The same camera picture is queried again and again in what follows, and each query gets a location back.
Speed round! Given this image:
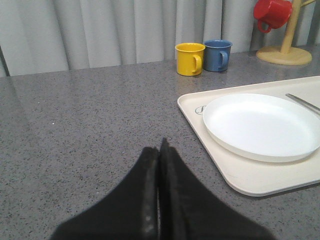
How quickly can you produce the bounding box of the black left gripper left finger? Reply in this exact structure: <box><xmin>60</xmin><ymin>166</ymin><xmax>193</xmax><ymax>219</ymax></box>
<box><xmin>51</xmin><ymin>147</ymin><xmax>159</xmax><ymax>240</ymax></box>

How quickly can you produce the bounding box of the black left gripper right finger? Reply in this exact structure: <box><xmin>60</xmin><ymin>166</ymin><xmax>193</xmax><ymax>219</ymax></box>
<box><xmin>159</xmin><ymin>138</ymin><xmax>274</xmax><ymax>240</ymax></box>

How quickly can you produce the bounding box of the white round plate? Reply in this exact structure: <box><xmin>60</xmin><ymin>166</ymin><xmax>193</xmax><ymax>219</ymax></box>
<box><xmin>203</xmin><ymin>93</ymin><xmax>320</xmax><ymax>163</ymax></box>

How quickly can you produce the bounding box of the silver metal fork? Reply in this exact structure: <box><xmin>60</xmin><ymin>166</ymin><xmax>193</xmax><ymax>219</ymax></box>
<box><xmin>285</xmin><ymin>93</ymin><xmax>320</xmax><ymax>113</ymax></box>

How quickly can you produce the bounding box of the cream rabbit serving tray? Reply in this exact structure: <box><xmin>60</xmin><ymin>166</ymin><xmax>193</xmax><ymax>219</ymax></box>
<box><xmin>177</xmin><ymin>76</ymin><xmax>320</xmax><ymax>197</ymax></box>

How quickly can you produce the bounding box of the yellow enamel mug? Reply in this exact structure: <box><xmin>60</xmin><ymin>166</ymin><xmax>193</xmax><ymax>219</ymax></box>
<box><xmin>175</xmin><ymin>42</ymin><xmax>206</xmax><ymax>77</ymax></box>

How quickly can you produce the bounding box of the blue enamel mug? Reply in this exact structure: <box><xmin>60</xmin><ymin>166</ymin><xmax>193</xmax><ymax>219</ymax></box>
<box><xmin>203</xmin><ymin>39</ymin><xmax>233</xmax><ymax>72</ymax></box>

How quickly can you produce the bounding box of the wooden mug tree stand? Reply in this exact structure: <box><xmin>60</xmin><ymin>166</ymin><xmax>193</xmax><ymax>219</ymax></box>
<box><xmin>256</xmin><ymin>0</ymin><xmax>313</xmax><ymax>66</ymax></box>

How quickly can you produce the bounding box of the red enamel mug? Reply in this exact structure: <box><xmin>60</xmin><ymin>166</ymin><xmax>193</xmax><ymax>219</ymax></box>
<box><xmin>253</xmin><ymin>0</ymin><xmax>293</xmax><ymax>34</ymax></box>

